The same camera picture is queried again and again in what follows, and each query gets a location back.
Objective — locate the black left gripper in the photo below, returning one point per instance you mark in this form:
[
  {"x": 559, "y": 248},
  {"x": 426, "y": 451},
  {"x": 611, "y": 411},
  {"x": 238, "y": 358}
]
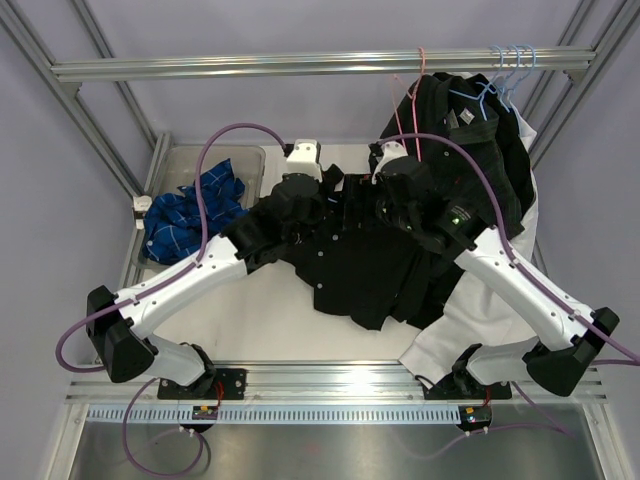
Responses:
[{"x": 320, "y": 215}]

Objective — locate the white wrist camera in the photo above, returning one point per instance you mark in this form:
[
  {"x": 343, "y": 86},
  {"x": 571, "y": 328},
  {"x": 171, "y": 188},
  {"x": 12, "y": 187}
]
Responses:
[
  {"x": 380, "y": 155},
  {"x": 304, "y": 158}
]

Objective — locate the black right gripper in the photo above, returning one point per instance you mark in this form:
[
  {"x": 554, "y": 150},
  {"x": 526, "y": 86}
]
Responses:
[{"x": 379, "y": 184}]

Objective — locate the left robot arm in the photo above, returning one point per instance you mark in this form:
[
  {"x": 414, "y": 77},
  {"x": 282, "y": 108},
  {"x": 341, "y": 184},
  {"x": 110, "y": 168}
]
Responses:
[{"x": 123, "y": 324}]

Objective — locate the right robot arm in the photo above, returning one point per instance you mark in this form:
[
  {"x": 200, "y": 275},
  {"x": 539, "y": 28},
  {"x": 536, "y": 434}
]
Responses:
[{"x": 568, "y": 334}]

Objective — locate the right aluminium frame post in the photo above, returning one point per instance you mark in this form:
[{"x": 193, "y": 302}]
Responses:
[{"x": 558, "y": 95}]

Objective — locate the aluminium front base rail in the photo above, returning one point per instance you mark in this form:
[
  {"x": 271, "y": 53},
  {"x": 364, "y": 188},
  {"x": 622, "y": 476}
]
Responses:
[{"x": 352, "y": 382}]

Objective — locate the blue plaid shirt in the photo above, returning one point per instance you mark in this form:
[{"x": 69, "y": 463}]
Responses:
[{"x": 172, "y": 224}]

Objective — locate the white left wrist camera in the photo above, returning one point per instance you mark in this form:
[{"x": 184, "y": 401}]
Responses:
[{"x": 304, "y": 158}]

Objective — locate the white slotted cable duct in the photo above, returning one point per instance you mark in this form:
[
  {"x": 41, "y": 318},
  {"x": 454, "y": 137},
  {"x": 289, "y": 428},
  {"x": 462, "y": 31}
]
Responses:
[{"x": 278, "y": 414}]

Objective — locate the aluminium hanging rail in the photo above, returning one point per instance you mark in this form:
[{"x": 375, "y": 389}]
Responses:
[{"x": 303, "y": 64}]

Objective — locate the white shirt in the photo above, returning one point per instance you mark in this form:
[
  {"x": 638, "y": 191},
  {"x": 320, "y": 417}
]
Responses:
[{"x": 473, "y": 314}]

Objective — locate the black shirt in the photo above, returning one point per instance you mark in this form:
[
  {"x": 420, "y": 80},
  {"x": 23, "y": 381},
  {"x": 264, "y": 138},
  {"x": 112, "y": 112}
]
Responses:
[{"x": 368, "y": 275}]

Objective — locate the dark pinstriped shirt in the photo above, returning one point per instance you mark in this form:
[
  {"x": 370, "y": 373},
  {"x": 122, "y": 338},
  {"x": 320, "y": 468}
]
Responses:
[{"x": 495, "y": 145}]

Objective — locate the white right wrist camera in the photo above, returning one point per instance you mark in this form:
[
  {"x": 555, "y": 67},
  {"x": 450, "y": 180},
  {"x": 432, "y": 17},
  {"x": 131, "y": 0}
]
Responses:
[{"x": 380, "y": 155}]

